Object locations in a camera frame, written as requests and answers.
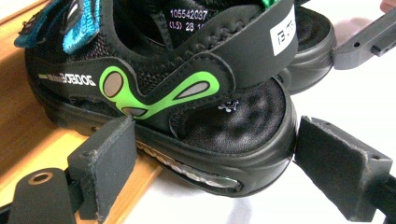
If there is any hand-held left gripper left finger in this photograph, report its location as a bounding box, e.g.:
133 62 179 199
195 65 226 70
67 115 138 224

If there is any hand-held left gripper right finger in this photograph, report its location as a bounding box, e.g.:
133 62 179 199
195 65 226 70
293 115 396 223

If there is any black sandal with green straps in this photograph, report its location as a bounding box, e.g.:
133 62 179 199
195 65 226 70
260 0 338 96

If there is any three-tier wooden shoe rack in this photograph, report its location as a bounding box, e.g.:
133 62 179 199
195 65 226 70
0 0 163 224

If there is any black sandal with blue straps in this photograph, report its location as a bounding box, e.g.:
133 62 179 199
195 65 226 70
13 0 299 199

